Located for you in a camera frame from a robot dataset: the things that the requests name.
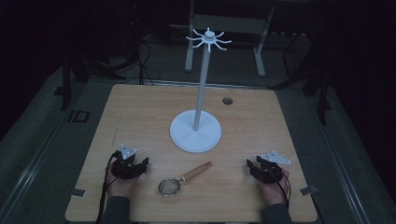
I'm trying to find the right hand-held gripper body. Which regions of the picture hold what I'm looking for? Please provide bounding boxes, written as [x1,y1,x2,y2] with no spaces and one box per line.
[255,150,292,185]

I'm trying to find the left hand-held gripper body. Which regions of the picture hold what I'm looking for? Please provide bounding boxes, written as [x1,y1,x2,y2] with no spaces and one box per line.
[110,143,142,181]

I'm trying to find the strainer with wooden handle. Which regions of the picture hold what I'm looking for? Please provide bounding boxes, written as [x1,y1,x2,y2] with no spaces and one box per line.
[157,161,214,198]

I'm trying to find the white hook rack stand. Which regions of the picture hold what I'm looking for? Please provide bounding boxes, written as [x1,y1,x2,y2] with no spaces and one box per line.
[169,27,233,154]

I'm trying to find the person's left hand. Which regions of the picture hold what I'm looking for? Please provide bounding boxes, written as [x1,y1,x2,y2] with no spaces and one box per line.
[106,170,145,200]

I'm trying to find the person's right hand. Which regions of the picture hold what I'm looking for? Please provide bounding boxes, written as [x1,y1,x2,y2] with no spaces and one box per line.
[257,168,291,207]

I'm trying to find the black metal stand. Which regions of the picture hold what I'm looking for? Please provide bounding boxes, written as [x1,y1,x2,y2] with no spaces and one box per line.
[269,29,333,126]
[53,52,127,112]

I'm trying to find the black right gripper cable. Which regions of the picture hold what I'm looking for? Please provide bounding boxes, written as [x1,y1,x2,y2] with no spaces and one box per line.
[270,169,292,210]

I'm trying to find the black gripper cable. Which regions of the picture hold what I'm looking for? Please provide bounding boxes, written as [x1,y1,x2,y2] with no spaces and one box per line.
[270,169,292,210]
[95,150,121,224]

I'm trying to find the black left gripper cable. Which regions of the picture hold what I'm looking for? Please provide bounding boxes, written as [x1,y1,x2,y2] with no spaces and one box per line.
[95,150,121,224]

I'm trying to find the grey table edge bracket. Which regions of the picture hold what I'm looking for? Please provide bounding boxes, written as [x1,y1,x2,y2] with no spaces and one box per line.
[70,188,88,199]
[299,185,318,197]

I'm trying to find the black rectangular floor bracket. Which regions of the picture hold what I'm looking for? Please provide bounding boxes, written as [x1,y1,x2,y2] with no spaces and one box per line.
[67,109,91,123]

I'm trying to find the black floor cables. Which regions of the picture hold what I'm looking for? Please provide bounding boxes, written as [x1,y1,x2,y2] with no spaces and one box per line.
[135,31,163,86]

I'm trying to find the grey metal frame stand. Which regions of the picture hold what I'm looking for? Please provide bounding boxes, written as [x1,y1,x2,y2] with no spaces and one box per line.
[184,0,277,78]

